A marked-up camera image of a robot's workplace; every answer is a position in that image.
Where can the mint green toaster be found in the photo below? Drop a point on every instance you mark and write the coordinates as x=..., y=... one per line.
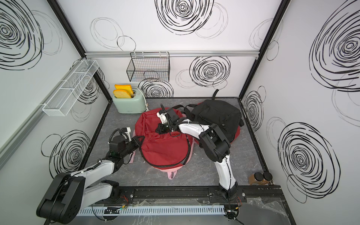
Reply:
x=136, y=104

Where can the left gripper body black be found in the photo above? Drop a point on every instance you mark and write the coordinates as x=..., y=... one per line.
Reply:
x=130, y=146

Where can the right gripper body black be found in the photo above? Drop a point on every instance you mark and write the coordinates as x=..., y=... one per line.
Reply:
x=168, y=127

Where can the front yellow toast slice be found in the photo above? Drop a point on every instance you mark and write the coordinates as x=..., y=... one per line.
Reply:
x=120, y=93

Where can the black wire basket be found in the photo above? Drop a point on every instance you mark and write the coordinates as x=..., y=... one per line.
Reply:
x=149, y=65

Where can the black backpack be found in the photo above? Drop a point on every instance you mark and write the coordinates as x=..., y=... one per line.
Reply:
x=212, y=111

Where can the pink tape outline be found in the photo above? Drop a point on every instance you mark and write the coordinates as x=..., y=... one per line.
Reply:
x=171, y=173

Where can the white mesh wall shelf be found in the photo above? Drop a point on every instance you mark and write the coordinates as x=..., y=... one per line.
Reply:
x=71, y=88

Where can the white slotted cable duct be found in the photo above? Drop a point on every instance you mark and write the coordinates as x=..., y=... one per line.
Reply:
x=102, y=211

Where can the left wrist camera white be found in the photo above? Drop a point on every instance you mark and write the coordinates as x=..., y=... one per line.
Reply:
x=127, y=131

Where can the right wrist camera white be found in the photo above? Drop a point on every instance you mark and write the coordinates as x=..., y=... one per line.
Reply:
x=162, y=116

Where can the yellow toast slice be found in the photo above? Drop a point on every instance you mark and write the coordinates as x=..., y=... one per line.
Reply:
x=120, y=93
x=126, y=87

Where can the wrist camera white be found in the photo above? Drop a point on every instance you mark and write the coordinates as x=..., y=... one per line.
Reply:
x=127, y=131
x=162, y=116

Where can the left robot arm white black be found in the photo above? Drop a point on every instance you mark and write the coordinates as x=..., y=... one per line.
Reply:
x=69, y=193

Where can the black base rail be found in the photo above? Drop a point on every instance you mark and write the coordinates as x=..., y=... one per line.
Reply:
x=212, y=194

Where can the red backpack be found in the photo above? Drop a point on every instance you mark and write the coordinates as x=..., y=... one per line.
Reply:
x=237, y=133
x=147, y=123

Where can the rear yellow toast slice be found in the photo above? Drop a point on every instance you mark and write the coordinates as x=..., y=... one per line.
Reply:
x=126, y=87

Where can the brown twin-lid jar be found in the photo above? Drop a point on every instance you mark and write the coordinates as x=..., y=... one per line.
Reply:
x=259, y=178

